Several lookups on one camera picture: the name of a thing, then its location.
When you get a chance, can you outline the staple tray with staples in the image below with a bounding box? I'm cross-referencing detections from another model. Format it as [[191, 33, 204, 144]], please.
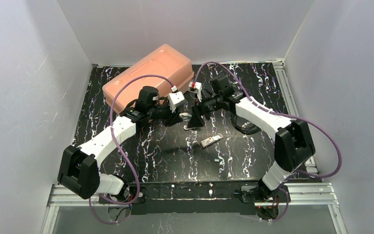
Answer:
[[199, 134, 224, 148]]

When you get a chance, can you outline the small white stapler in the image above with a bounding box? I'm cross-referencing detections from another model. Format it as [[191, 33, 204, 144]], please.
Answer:
[[179, 113, 191, 121]]

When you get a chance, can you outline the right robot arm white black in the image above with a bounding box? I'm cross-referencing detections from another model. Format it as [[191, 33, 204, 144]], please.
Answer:
[[185, 75, 316, 199]]

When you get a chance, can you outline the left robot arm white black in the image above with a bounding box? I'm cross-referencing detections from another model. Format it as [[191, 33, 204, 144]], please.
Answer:
[[57, 86, 185, 199]]

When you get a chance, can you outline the pink translucent plastic box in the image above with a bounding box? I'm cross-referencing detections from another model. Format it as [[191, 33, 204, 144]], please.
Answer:
[[102, 44, 194, 114]]

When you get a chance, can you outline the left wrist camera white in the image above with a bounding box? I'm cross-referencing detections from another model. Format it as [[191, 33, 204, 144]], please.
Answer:
[[167, 85, 186, 113]]

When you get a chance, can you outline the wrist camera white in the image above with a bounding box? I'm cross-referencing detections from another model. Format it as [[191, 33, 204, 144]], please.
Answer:
[[188, 81, 202, 102], [167, 85, 186, 113]]

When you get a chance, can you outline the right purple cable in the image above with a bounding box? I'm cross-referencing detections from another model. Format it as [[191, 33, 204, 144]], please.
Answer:
[[193, 61, 343, 222]]

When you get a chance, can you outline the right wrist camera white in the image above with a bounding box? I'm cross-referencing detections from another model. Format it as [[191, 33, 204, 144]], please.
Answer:
[[188, 81, 202, 102]]

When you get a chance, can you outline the coiled black cable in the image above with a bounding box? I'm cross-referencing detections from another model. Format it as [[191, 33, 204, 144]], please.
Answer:
[[231, 113, 262, 136]]

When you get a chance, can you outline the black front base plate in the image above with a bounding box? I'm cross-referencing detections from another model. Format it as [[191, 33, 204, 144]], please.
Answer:
[[131, 180, 291, 215]]

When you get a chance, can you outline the aluminium front rail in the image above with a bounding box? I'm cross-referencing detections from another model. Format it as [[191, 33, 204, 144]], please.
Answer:
[[47, 181, 339, 206]]

